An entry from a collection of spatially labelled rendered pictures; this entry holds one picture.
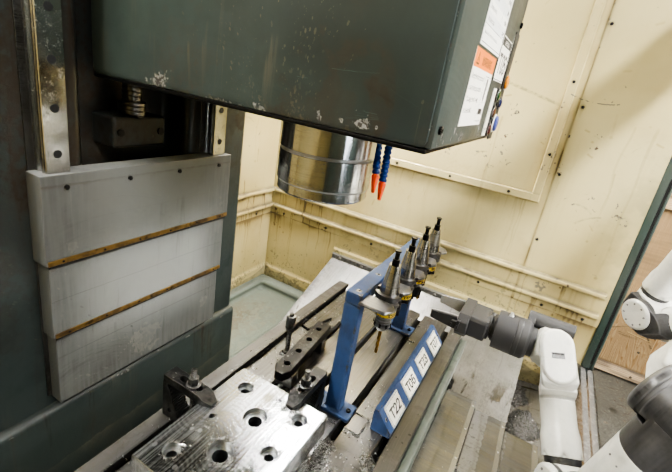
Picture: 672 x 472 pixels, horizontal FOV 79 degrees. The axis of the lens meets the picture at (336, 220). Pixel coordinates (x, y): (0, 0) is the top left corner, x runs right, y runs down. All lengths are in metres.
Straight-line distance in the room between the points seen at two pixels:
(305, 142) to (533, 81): 1.11
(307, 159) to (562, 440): 0.71
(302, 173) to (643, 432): 0.62
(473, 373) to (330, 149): 1.19
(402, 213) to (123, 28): 1.26
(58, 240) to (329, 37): 0.63
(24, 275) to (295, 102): 0.64
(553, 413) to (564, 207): 0.84
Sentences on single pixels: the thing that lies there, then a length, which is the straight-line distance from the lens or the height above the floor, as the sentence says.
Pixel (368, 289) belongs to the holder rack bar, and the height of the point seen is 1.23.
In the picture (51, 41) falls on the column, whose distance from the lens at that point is 0.87.
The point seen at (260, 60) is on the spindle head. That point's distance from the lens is 0.62.
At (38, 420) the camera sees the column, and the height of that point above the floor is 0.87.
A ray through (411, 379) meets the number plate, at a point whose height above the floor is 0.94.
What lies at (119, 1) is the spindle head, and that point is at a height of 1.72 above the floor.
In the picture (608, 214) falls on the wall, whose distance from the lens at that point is 1.65.
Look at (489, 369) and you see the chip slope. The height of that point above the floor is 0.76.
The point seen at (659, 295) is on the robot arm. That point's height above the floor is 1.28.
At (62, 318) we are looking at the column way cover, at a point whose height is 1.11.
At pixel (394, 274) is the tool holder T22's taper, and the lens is 0.91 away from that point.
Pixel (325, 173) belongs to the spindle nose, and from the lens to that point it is 0.63.
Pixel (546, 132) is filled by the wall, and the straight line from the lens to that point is 1.61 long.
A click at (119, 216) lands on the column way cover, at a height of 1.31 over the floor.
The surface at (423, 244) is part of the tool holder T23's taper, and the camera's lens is 1.11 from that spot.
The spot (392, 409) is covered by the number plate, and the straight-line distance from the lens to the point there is 1.08.
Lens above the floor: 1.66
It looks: 19 degrees down
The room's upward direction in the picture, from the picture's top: 10 degrees clockwise
